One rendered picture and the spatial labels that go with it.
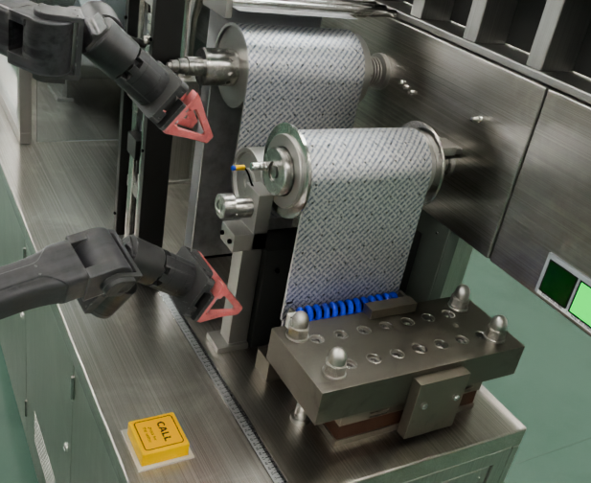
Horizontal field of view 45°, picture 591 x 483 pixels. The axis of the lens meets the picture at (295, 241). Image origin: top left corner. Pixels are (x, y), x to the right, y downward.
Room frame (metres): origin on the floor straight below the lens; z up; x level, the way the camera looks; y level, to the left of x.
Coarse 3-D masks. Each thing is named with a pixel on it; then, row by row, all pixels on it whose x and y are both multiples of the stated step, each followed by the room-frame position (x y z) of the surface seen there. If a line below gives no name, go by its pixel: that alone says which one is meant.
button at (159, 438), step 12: (144, 420) 0.78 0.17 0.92; (156, 420) 0.78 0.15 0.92; (168, 420) 0.79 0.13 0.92; (132, 432) 0.75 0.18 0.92; (144, 432) 0.75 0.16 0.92; (156, 432) 0.76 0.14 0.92; (168, 432) 0.76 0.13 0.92; (180, 432) 0.77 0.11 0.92; (132, 444) 0.75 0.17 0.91; (144, 444) 0.73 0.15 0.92; (156, 444) 0.74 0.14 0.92; (168, 444) 0.74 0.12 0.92; (180, 444) 0.75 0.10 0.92; (144, 456) 0.71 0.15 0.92; (156, 456) 0.72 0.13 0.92; (168, 456) 0.73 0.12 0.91; (180, 456) 0.74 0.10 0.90
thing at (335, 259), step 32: (320, 224) 0.99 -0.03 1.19; (352, 224) 1.03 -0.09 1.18; (384, 224) 1.06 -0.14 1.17; (416, 224) 1.10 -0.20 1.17; (320, 256) 1.00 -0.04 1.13; (352, 256) 1.03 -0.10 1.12; (384, 256) 1.07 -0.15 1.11; (288, 288) 0.97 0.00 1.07; (320, 288) 1.01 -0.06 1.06; (352, 288) 1.04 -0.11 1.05; (384, 288) 1.08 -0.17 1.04
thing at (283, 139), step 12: (276, 144) 1.04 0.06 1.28; (288, 144) 1.01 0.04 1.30; (300, 156) 0.99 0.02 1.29; (432, 156) 1.12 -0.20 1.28; (300, 168) 0.98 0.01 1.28; (432, 168) 1.11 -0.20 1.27; (300, 180) 0.97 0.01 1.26; (432, 180) 1.11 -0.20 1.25; (300, 192) 0.97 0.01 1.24; (288, 204) 0.99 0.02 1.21
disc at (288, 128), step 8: (280, 128) 1.05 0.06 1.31; (288, 128) 1.03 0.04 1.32; (296, 128) 1.01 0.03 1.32; (272, 136) 1.07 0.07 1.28; (296, 136) 1.01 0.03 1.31; (304, 144) 0.99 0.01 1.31; (264, 152) 1.08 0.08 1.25; (304, 152) 0.98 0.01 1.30; (304, 160) 0.98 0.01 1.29; (304, 168) 0.98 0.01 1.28; (304, 176) 0.97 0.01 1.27; (264, 184) 1.06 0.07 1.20; (304, 184) 0.97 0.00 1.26; (304, 192) 0.97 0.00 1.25; (304, 200) 0.96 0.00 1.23; (280, 208) 1.01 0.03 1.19; (288, 208) 0.99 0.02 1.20; (296, 208) 0.98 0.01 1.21; (288, 216) 0.99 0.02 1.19; (296, 216) 0.98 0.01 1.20
